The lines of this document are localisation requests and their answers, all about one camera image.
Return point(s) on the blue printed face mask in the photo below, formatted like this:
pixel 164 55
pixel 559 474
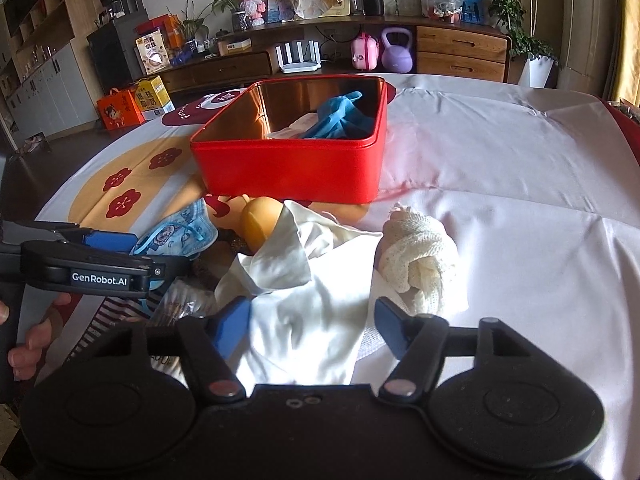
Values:
pixel 180 232

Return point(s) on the white gauze cloth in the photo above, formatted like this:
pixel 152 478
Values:
pixel 371 346

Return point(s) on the orange gift bag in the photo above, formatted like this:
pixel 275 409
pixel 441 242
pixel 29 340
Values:
pixel 174 32

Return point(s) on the clear plastic packet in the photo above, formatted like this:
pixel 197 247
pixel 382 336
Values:
pixel 185 301

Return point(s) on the black coffee machine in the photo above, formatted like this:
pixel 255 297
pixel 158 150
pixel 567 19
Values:
pixel 122 2

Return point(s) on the person's left hand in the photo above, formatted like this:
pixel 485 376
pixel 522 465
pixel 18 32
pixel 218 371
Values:
pixel 37 342

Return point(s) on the dark brown scrunchie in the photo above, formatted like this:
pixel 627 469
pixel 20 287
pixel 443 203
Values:
pixel 235 245

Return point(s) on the black cabinet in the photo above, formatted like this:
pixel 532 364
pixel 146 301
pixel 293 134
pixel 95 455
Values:
pixel 110 60

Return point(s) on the red gift box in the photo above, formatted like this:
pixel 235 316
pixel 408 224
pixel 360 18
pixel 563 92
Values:
pixel 150 25

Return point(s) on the pale pink cloth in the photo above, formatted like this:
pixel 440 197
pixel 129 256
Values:
pixel 295 127

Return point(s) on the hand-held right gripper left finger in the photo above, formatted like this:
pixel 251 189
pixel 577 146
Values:
pixel 232 321

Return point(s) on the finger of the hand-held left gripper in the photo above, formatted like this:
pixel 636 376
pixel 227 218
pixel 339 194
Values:
pixel 107 242
pixel 167 266

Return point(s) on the wooden shelving unit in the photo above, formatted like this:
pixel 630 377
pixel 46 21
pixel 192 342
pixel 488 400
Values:
pixel 45 60

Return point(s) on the blue glove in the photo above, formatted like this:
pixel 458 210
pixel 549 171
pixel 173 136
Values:
pixel 340 115

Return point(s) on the small yellow box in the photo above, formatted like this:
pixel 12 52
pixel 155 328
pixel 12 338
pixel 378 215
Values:
pixel 234 47

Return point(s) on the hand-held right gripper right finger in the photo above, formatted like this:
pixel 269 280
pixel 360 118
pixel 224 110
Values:
pixel 392 329

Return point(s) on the printed tablecloth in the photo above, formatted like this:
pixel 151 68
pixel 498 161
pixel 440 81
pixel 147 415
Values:
pixel 525 185

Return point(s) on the blue packet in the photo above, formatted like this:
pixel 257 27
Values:
pixel 474 5

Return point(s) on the beige standing air conditioner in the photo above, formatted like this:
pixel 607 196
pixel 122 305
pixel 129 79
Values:
pixel 582 20

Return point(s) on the tall green plant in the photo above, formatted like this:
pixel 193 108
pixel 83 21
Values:
pixel 510 15

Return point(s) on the pastel printed box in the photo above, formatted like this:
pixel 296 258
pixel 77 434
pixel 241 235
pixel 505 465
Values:
pixel 279 2

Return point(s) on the yellow curtain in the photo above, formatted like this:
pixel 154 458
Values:
pixel 625 35

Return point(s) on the white router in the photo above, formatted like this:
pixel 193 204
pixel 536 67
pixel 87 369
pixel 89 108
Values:
pixel 300 66

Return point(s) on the yellow carton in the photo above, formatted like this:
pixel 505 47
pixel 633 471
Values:
pixel 152 97

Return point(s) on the plant in patterned pot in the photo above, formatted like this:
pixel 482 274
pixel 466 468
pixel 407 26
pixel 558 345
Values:
pixel 240 21

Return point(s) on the cream knit cloth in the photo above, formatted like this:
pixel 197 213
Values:
pixel 425 250

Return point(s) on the white satin cloth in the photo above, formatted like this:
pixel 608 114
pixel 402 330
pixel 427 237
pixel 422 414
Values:
pixel 300 300

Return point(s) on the printed snack box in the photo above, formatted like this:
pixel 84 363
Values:
pixel 150 55

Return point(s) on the pink toy case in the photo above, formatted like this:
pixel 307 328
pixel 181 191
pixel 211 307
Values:
pixel 365 52

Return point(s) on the wooden media cabinet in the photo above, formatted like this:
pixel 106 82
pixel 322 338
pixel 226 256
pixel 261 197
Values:
pixel 450 40

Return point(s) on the small potted plant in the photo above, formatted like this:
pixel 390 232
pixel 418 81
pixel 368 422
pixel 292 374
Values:
pixel 192 25

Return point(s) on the orange gift box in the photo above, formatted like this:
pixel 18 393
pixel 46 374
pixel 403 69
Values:
pixel 120 110

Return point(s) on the purple kettlebell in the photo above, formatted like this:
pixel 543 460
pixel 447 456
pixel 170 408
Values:
pixel 397 57

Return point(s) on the white planter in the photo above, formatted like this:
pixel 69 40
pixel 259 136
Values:
pixel 536 72

